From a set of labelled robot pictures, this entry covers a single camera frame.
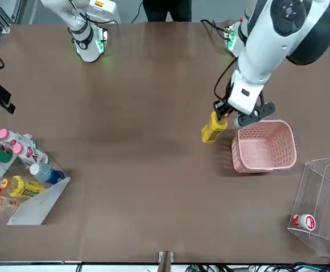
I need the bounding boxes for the person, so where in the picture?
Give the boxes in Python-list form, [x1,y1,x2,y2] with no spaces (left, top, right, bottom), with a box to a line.
[142,0,193,23]

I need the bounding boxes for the white box with warning label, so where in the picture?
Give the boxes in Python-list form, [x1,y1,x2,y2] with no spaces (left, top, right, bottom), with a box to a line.
[87,0,122,24]

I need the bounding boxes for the aluminium frame corner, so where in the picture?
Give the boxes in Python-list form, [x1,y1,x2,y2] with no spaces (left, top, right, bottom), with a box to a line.
[0,0,23,28]

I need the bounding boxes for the yellow drink bottle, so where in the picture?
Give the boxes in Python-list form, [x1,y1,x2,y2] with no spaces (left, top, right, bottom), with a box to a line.
[201,110,228,145]

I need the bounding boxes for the white bottle with pink cap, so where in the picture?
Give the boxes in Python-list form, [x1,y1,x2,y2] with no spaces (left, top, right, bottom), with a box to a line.
[0,128,37,151]
[12,142,50,165]

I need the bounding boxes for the aluminium camera post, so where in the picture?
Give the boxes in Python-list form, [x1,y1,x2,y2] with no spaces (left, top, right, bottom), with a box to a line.
[157,250,174,272]

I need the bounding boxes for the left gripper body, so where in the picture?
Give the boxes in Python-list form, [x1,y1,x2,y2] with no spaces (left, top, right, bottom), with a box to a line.
[224,80,235,108]

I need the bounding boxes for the clear acrylic stepped shelf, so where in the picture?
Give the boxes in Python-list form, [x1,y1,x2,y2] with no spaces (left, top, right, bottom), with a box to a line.
[286,158,330,257]

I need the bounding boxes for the tangled black cables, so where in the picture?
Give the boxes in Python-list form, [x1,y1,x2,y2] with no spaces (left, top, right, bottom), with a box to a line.
[187,256,330,272]

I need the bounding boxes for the pink plastic basket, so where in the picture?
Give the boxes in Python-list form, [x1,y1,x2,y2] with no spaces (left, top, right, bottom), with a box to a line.
[232,120,298,174]

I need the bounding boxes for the water bottle with white cap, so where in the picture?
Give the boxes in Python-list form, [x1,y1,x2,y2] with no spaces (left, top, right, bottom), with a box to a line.
[29,163,66,185]

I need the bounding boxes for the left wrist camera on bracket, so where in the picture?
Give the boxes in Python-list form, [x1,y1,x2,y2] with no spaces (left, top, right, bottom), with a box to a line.
[233,93,276,129]

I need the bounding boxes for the small red white bottle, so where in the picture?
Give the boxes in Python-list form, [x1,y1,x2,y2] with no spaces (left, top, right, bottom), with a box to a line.
[292,214,316,230]

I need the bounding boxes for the yellow bottle with orange cap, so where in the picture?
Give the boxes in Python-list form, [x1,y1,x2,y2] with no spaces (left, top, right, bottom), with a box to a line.
[0,175,47,198]

